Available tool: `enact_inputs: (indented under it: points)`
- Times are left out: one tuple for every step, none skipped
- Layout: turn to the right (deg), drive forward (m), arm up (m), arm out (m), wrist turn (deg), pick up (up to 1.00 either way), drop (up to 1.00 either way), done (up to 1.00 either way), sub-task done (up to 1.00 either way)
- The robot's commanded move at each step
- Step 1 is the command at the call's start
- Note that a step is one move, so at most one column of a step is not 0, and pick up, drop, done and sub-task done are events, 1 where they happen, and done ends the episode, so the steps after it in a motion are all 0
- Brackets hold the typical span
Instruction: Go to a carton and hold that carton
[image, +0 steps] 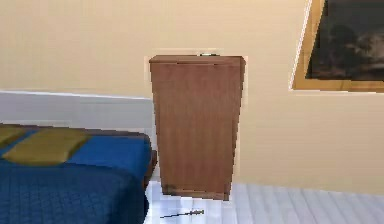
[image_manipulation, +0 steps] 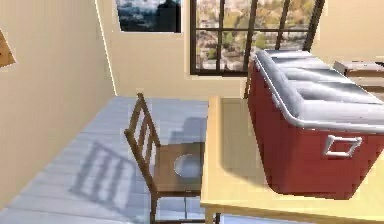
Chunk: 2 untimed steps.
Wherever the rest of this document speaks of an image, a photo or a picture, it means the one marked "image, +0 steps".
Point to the small pale object on cabinet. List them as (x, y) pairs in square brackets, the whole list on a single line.
[(208, 54)]

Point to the blue bed with white headboard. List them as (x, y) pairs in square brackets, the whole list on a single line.
[(73, 186)]

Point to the dark picture in gold frame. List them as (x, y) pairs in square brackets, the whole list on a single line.
[(350, 43)]

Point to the olive green pillow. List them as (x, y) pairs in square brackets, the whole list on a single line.
[(46, 146), (9, 134)]

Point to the thin dark stick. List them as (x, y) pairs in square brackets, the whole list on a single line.
[(186, 213)]

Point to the brown wooden cabinet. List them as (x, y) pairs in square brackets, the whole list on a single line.
[(196, 126)]

